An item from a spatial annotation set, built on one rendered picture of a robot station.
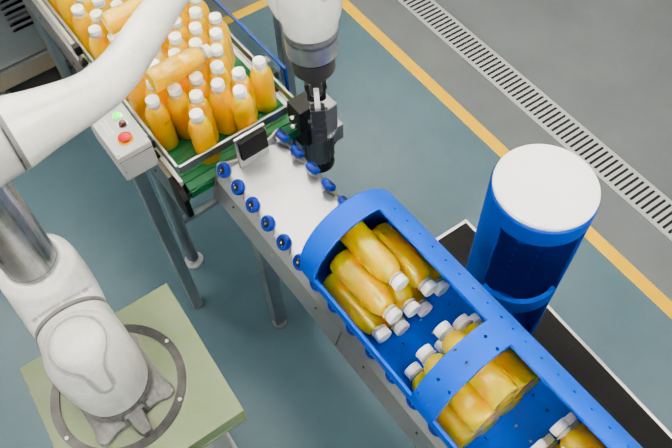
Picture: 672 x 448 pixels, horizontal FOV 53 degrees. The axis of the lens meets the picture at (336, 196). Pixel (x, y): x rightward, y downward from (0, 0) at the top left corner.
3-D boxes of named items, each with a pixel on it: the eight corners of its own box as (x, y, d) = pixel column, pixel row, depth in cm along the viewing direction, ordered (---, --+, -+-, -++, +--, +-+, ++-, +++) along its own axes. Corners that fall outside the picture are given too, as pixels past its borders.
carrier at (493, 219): (439, 304, 255) (476, 372, 240) (471, 164, 183) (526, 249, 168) (506, 278, 261) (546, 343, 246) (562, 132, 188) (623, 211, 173)
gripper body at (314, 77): (337, 67, 111) (338, 105, 119) (332, 31, 116) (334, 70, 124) (291, 71, 111) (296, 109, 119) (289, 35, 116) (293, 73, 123)
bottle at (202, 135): (224, 160, 202) (213, 120, 187) (202, 169, 201) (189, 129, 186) (215, 144, 206) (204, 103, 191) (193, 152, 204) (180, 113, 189)
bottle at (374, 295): (332, 272, 162) (383, 327, 154) (325, 264, 156) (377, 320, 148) (353, 253, 163) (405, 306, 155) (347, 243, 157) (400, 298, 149)
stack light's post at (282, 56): (301, 198, 303) (275, 0, 212) (295, 192, 304) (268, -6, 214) (308, 193, 304) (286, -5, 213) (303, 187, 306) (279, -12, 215)
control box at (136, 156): (127, 181, 186) (116, 159, 178) (95, 137, 196) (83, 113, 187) (160, 163, 189) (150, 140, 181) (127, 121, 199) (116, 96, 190)
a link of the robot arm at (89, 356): (92, 435, 136) (52, 404, 118) (55, 364, 144) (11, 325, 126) (163, 387, 141) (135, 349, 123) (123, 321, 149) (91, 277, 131)
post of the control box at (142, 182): (195, 309, 274) (124, 158, 191) (190, 302, 275) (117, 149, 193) (204, 303, 275) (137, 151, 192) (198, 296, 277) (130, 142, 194)
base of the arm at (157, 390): (112, 465, 138) (104, 459, 134) (61, 383, 148) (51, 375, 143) (187, 406, 144) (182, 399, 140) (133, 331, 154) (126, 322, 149)
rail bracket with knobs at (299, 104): (296, 140, 206) (294, 117, 197) (283, 125, 209) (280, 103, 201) (323, 124, 209) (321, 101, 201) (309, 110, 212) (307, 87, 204)
